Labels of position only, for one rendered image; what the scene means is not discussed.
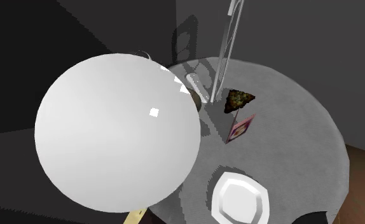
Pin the tan wooden piece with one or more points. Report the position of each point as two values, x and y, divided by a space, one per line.
135 217

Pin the white oblong object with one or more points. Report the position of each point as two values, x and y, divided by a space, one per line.
198 86

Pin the dark triangular pizza slice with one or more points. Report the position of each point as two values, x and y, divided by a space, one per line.
236 99

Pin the dark round object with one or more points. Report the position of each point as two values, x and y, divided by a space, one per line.
197 100

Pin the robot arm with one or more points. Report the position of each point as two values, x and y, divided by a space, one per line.
114 133

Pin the white octagonal plate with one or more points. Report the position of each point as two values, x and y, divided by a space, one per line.
239 201

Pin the black object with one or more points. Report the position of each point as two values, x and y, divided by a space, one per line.
313 218

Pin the round grey table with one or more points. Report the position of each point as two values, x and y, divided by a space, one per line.
294 149

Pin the pink picture card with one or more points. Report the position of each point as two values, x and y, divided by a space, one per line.
240 127

